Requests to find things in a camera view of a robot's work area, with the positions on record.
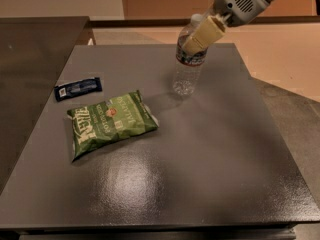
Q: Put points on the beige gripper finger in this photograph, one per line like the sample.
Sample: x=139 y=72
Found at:
x=206 y=30

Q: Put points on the clear plastic water bottle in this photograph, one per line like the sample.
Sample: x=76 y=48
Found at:
x=188 y=68

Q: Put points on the green jalapeno chip bag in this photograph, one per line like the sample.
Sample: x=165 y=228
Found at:
x=108 y=122

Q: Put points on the dark blue snack bar wrapper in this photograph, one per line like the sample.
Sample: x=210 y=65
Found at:
x=77 y=88

